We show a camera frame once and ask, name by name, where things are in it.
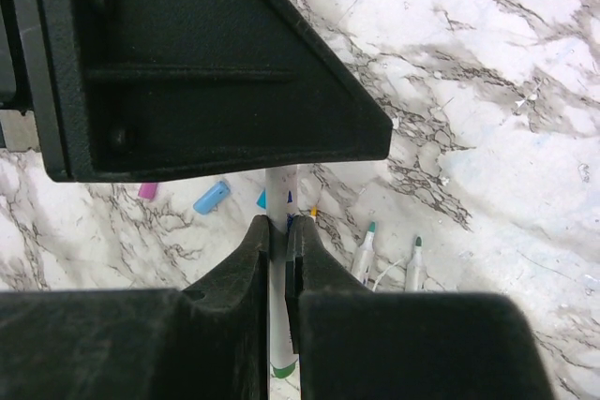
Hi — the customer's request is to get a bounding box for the purple pen cap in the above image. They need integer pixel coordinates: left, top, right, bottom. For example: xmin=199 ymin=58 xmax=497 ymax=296
xmin=138 ymin=183 xmax=158 ymax=200

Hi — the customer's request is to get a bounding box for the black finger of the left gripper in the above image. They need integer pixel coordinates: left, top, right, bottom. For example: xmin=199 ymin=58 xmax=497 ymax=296
xmin=40 ymin=0 xmax=392 ymax=183

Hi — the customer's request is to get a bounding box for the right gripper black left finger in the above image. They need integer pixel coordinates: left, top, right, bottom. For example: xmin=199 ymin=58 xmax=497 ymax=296
xmin=1 ymin=215 xmax=270 ymax=399

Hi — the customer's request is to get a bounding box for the pink cap marker pen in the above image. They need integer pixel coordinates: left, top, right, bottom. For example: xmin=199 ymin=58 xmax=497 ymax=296
xmin=404 ymin=236 xmax=424 ymax=292

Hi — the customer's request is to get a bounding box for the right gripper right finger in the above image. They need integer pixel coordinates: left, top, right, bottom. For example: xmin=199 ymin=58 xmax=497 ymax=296
xmin=285 ymin=216 xmax=553 ymax=399

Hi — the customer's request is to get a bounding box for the dark green cap marker pen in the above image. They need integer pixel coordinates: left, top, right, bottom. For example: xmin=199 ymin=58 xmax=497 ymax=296
xmin=265 ymin=165 xmax=298 ymax=379

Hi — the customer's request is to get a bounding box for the light blue pen cap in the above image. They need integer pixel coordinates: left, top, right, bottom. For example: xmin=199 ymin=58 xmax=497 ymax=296
xmin=193 ymin=181 xmax=231 ymax=215

